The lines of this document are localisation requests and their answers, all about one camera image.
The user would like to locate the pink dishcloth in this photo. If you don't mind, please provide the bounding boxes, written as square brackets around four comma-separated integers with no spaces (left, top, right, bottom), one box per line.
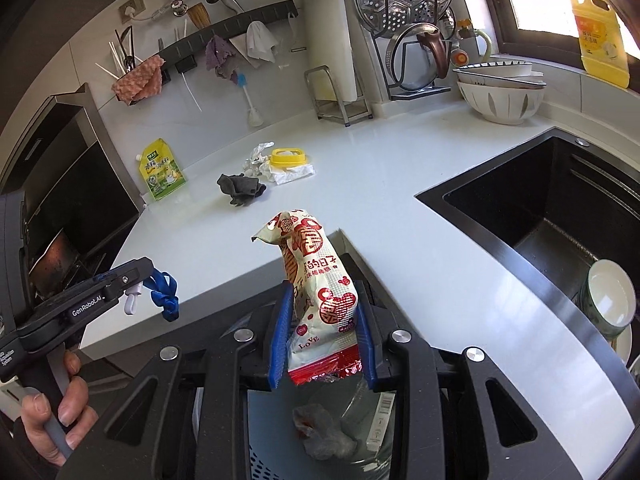
[111,56,166,106]

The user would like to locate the black kitchen sink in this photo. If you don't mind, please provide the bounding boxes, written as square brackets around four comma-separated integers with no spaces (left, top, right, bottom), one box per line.
[415,127,640,376]

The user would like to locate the white plastic strip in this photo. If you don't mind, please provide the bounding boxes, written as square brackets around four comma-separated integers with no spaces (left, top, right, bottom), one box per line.
[182,72,203,113]

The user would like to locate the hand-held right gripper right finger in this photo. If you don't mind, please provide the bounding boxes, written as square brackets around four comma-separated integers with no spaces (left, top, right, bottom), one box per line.
[352,285,586,480]

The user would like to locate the blue white bottle brush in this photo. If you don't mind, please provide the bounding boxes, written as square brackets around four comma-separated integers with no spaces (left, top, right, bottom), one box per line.
[236,74,266,128]

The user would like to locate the yellow lid wipes pack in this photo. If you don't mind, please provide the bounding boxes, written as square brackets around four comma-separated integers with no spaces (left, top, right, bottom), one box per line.
[264,147,316,185]

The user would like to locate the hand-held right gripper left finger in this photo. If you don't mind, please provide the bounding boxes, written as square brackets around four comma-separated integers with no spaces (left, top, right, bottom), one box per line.
[57,280,296,480]

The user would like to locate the clear plastic cup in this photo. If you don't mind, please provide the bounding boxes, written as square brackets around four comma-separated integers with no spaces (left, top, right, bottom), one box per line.
[295,375,396,461]

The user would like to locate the black lid rack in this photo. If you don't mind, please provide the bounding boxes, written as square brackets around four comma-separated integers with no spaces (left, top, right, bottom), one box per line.
[372,0,453,101]

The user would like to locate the metal cutting board rack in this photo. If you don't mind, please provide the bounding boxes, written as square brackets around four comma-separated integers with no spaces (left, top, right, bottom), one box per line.
[304,65,373,126]

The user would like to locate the white green bowl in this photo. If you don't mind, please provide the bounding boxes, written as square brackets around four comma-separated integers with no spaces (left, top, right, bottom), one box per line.
[580,259,638,341]

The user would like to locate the patterned bowl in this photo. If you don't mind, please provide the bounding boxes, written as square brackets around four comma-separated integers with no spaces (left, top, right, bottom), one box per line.
[455,60,533,81]

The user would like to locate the yellow green spout pouch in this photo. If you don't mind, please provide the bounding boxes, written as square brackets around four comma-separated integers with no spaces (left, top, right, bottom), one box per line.
[137,138,187,202]

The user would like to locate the dark frying pan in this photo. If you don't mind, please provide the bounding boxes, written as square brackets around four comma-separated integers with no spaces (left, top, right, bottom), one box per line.
[27,230,83,301]

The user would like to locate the white hanging spatula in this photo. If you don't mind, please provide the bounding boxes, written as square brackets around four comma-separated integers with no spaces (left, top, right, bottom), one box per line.
[287,12,308,53]

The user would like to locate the white cutting board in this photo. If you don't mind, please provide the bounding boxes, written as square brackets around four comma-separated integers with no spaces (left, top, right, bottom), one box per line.
[305,0,361,103]

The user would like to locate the purple grey rag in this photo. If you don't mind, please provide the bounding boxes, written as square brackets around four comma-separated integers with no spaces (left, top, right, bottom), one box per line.
[205,35,238,83]

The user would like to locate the red patterned snack packet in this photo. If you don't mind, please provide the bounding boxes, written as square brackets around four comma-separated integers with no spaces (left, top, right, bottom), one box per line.
[251,208,362,386]

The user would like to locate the large white ribbed bowl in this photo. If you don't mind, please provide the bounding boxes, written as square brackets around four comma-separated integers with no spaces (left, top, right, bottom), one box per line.
[457,80,546,126]

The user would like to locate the yellow detergent bottle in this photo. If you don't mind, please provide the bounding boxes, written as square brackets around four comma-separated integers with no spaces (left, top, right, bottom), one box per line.
[571,0,631,88]

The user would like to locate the white chopsticks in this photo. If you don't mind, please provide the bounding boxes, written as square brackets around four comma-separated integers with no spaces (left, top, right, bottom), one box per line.
[95,42,126,81]

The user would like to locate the black range hood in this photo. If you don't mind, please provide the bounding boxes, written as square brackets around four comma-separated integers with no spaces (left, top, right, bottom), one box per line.
[0,82,141,261]

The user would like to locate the white plastic bag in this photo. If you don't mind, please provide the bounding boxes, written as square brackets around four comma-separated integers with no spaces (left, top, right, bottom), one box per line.
[292,402,358,461]

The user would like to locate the person's left hand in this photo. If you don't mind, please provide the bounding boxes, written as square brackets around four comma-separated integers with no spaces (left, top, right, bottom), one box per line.
[12,350,101,468]

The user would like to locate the dark wall hook rail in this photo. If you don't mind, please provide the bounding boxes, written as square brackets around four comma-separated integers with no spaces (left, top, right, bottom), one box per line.
[159,0,301,73]

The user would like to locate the glass pot lid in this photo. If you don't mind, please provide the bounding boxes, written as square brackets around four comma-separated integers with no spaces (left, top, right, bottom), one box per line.
[392,25,453,91]

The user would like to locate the white mug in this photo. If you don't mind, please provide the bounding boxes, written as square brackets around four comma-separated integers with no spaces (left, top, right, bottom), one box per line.
[452,20,493,63]

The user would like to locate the blue strap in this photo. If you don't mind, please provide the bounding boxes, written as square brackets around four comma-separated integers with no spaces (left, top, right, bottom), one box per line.
[146,268,180,322]

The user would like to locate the dark metal utensils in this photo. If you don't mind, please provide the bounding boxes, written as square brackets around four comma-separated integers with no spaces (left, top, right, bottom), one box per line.
[115,26,137,73]

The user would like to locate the white hanging cloth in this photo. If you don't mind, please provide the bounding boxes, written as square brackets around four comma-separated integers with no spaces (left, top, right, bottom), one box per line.
[245,21,278,63]

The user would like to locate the crumpled white paper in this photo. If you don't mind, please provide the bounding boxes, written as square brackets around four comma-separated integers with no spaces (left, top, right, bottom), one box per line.
[242,142,276,177]

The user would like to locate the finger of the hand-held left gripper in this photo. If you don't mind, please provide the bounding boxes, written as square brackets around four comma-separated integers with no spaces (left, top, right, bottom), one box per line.
[95,256,155,283]
[102,274,145,302]

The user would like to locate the dark grey cloth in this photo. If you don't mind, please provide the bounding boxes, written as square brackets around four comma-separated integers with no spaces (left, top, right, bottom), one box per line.
[216,173,267,206]

